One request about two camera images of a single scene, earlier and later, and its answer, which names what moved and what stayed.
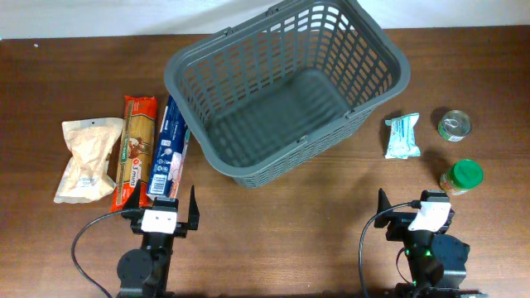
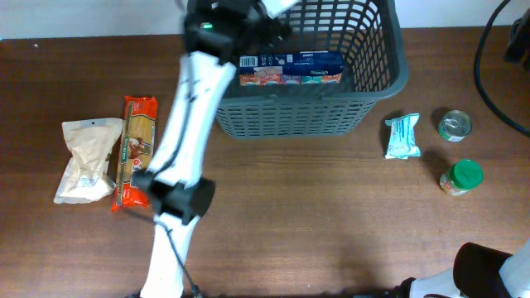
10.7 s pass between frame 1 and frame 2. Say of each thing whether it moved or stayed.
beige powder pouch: stayed
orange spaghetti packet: stayed
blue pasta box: moved
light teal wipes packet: stayed
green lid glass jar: stayed
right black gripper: moved
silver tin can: stayed
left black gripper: moved
